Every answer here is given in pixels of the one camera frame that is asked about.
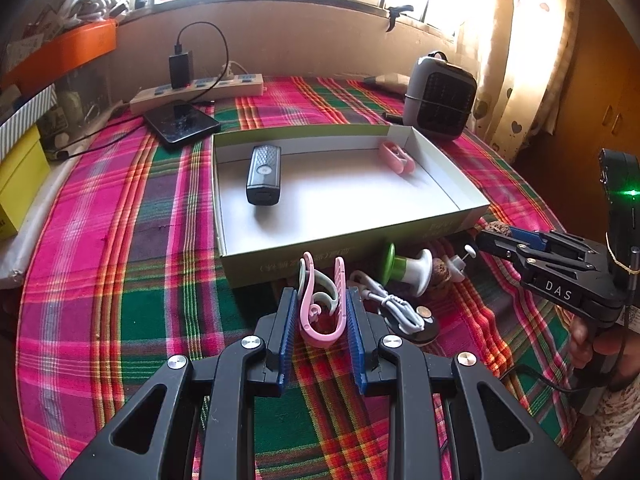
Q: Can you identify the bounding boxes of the black rectangular device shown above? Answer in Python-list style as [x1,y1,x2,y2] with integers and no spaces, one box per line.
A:
[245,144,282,206]

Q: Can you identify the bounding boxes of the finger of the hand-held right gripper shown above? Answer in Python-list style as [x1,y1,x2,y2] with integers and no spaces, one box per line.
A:
[509,226,609,264]
[474,231,609,289]

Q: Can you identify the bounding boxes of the white usb cable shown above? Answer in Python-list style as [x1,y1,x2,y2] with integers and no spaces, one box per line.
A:
[349,270,426,334]

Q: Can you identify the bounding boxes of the wooden cabinet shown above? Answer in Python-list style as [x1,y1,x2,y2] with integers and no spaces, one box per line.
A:
[515,72,640,241]

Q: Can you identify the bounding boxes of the yellow box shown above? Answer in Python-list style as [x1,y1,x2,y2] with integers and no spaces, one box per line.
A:
[0,125,52,241]

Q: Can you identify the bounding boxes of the black window hook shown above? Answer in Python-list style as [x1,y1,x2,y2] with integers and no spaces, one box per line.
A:
[386,4,415,33]

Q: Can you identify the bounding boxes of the black charger cable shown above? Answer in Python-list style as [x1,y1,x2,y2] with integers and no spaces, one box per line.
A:
[175,21,231,83]

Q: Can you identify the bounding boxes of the person's right forearm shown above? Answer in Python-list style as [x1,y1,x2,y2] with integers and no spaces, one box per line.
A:
[572,385,640,480]

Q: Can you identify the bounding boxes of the striped box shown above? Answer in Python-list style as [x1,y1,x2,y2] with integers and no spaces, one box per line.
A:
[0,84,57,142]

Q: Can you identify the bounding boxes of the person's right hand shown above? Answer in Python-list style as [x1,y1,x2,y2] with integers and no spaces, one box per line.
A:
[569,317,640,392]

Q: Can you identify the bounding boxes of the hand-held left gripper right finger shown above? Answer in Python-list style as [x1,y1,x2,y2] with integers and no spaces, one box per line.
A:
[346,286,581,480]

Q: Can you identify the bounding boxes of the round white disc case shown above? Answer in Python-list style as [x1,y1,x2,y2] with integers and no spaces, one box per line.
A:
[387,305,442,347]

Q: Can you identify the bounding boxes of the white plug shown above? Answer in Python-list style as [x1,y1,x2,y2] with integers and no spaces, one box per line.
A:
[220,61,248,83]

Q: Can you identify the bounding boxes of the thin black cable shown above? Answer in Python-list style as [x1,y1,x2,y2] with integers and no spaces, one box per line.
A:
[49,102,151,162]

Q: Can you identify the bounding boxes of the clear plastic container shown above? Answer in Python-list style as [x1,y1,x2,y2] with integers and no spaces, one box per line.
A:
[52,66,118,128]

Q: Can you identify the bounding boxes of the grey portable heater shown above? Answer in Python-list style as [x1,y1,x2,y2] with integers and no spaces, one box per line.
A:
[402,51,479,141]

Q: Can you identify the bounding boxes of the pink hair clip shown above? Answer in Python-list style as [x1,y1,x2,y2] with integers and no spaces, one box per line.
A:
[297,252,348,349]
[377,140,416,175]

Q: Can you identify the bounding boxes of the white knob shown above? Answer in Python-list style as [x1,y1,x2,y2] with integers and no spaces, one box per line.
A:
[446,244,479,279]

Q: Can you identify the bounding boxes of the beige tapered object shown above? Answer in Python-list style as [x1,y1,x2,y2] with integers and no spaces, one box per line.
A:
[364,73,412,95]

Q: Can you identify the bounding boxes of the plaid tablecloth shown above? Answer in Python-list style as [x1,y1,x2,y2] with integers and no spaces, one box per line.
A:
[17,75,596,480]

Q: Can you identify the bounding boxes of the black smartphone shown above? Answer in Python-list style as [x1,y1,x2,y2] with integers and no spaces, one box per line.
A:
[143,101,222,151]

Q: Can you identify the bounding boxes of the black charger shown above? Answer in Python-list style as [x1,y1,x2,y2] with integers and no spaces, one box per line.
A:
[169,51,193,90]

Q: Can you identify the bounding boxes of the heart print curtain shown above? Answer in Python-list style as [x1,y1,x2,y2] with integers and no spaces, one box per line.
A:
[450,0,587,162]

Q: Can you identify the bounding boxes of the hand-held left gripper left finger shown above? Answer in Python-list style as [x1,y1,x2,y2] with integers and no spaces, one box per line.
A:
[62,287,301,480]

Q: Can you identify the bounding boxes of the white power strip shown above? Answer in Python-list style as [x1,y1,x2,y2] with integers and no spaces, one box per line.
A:
[129,73,265,114]

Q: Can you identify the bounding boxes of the shallow cardboard box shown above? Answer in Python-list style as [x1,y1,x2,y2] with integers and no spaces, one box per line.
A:
[210,125,492,289]

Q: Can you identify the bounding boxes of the orange box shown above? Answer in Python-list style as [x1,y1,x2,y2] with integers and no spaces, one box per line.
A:
[0,19,119,97]

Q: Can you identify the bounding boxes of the green and white spool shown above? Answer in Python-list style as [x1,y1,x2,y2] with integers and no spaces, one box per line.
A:
[381,243,434,297]

